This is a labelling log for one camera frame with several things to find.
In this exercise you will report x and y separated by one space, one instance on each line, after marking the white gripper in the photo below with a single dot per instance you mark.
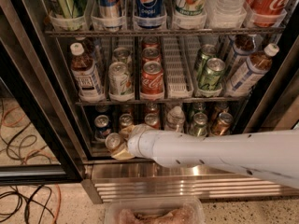
135 144

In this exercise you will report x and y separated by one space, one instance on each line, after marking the orange soda can front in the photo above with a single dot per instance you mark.
113 141

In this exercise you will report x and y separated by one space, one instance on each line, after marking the orange soda can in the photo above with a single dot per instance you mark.
125 120
113 141

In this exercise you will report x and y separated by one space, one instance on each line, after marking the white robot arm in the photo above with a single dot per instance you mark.
270 156

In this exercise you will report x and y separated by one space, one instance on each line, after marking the orange soda can rear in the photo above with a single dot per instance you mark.
125 120

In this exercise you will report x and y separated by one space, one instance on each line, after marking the blue Pepsi can front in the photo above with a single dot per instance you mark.
102 126

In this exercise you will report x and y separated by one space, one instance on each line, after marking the blue pepsi can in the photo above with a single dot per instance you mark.
102 126
103 110

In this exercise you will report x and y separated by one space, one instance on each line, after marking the red Coke can bottom front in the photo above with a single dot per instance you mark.
153 120

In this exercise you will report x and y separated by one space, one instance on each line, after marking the red coke can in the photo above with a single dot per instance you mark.
151 108
153 120

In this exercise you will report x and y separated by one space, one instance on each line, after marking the blue Pepsi can rear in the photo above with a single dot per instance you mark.
103 110

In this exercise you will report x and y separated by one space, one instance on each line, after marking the steel fridge bottom grille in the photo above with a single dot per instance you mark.
109 181

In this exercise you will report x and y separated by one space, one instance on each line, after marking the red Coke can bottom rear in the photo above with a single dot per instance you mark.
151 108

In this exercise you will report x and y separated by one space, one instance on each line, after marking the white 7up can front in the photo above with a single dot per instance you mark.
120 82

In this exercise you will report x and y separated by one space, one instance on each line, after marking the white 7up can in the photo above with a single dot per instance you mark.
122 54
120 82

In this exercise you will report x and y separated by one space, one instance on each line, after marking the red Coca-Cola can front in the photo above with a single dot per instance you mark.
152 81

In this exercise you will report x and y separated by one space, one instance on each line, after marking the red coca-cola can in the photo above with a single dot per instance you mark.
151 55
152 81
150 42

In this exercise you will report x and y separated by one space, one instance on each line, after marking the green can bottom front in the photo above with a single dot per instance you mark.
198 126

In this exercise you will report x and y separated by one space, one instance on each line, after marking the green can bottom rear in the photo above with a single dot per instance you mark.
196 108

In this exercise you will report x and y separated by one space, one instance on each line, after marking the fridge glass door left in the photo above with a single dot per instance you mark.
26 71

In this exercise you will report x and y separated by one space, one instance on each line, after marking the empty white shelf tray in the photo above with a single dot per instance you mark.
177 75

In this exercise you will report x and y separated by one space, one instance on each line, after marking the white 7up can rear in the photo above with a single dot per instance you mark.
122 54

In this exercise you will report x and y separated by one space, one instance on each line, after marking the red Coca-Cola can middle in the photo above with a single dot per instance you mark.
151 55

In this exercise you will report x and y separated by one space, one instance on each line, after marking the brown can bottom front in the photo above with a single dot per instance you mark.
222 124

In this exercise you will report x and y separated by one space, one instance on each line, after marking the brown can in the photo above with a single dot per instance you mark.
222 124
218 108

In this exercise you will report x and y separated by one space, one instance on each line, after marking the brown can bottom rear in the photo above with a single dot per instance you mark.
218 108

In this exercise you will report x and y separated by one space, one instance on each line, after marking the red Coca-Cola can rear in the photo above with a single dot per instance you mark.
150 42

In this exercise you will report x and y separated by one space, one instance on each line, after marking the green ginger ale can front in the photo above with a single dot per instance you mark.
211 74

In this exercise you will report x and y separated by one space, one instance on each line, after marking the green ginger ale can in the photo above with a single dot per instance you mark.
206 52
211 74

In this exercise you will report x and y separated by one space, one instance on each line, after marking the green ginger ale can rear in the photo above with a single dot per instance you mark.
206 52

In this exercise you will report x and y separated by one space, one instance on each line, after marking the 7up zero can top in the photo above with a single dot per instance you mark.
188 13

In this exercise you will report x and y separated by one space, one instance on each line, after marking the Red Bull can top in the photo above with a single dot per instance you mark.
108 15

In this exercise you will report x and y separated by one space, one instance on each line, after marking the iced tea bottle left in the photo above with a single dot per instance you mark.
85 72

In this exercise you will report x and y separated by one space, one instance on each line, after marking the iced tea bottle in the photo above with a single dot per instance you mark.
251 71
242 47
85 72

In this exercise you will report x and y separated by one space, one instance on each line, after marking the clear plastic food container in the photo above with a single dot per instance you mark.
159 210

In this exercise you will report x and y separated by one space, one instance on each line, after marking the iced tea bottle right rear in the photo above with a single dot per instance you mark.
242 47

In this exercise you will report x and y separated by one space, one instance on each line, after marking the iced tea bottle right front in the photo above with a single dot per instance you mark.
251 71

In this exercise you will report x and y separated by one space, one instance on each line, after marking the clear water bottle top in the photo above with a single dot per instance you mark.
225 13

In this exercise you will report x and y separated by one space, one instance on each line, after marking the Coca-Cola bottle top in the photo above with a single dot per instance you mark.
264 13

